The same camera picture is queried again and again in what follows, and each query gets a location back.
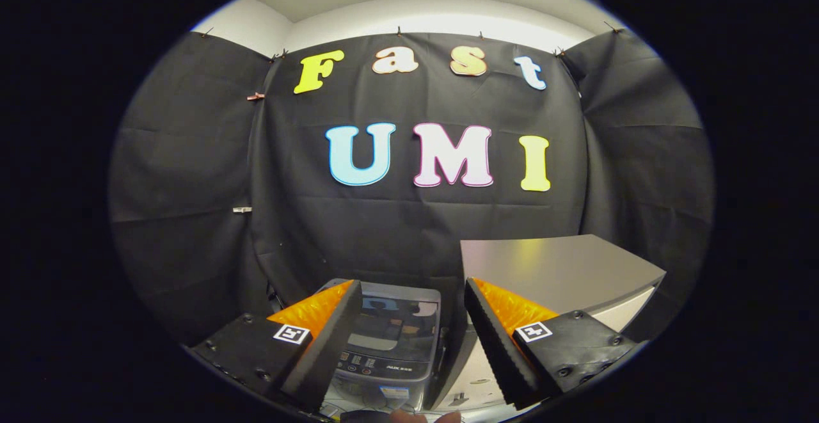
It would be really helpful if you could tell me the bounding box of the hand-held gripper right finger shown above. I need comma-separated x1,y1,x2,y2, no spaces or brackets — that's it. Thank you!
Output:
464,276,641,410

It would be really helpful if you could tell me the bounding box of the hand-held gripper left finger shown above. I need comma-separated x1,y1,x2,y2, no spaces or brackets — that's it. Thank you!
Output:
191,280,363,413

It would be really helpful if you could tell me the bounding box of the grey washing machine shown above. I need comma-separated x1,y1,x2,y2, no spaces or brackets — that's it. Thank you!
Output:
319,278,450,415

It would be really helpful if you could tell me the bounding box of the dark washing machine lid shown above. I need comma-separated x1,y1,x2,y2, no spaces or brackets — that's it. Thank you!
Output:
320,278,442,363

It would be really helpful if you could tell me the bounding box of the black backdrop cloth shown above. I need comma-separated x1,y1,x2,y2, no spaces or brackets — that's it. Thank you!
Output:
109,26,714,347

